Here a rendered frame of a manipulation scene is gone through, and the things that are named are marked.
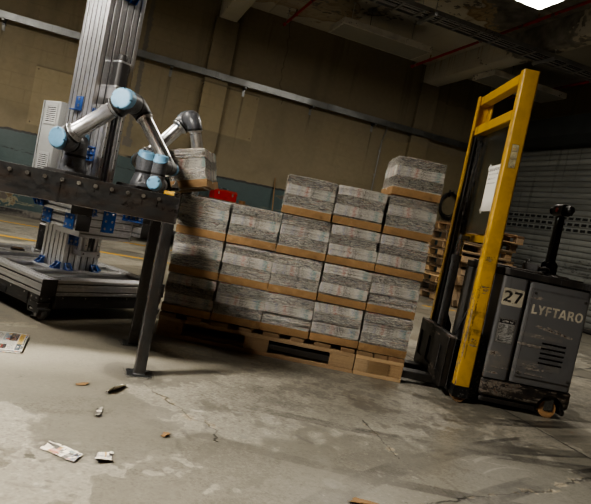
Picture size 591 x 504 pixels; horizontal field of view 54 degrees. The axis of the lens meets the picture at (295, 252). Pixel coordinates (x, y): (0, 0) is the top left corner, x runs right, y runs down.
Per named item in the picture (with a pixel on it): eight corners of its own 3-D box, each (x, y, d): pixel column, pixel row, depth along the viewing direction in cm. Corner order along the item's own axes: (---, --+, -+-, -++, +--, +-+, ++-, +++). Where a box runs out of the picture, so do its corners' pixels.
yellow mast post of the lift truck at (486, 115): (421, 353, 391) (478, 97, 382) (434, 355, 392) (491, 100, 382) (425, 356, 382) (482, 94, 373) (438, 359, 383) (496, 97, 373)
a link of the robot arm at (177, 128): (130, 160, 367) (191, 106, 381) (125, 160, 380) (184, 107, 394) (143, 174, 373) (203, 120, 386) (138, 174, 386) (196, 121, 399)
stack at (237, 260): (167, 322, 369) (192, 194, 364) (345, 357, 372) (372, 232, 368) (154, 334, 330) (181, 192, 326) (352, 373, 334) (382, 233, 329)
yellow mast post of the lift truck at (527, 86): (449, 380, 326) (518, 72, 316) (464, 383, 326) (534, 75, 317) (454, 384, 317) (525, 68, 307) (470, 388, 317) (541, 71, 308)
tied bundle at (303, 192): (280, 213, 366) (287, 177, 364) (325, 222, 367) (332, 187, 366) (280, 212, 328) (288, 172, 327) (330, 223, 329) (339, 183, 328)
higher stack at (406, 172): (344, 357, 372) (386, 160, 365) (389, 366, 373) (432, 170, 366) (351, 373, 334) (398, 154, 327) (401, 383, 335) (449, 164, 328)
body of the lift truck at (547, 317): (440, 371, 390) (465, 256, 386) (518, 387, 391) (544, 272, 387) (473, 404, 320) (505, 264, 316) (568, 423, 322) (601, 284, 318)
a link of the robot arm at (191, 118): (203, 108, 374) (212, 183, 384) (198, 109, 384) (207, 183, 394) (186, 109, 369) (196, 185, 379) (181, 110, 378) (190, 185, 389)
